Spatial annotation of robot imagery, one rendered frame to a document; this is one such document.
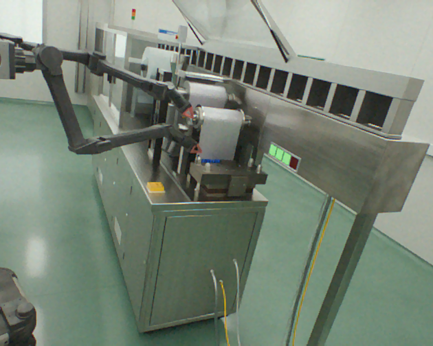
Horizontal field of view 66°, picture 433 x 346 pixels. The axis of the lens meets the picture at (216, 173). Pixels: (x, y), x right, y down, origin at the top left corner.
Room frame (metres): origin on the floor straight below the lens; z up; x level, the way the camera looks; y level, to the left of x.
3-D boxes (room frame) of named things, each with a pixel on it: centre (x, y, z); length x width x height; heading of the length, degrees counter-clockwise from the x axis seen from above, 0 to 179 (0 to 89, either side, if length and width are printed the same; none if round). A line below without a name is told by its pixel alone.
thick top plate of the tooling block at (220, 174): (1.71, -0.07, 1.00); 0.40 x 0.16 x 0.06; 119
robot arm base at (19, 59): (1.16, 0.74, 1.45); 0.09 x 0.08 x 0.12; 49
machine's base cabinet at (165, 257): (2.64, 0.57, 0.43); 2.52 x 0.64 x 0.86; 29
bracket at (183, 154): (1.80, 0.21, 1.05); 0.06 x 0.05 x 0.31; 119
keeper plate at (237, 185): (1.64, -0.12, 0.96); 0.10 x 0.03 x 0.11; 119
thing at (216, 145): (1.80, 0.02, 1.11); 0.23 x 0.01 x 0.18; 119
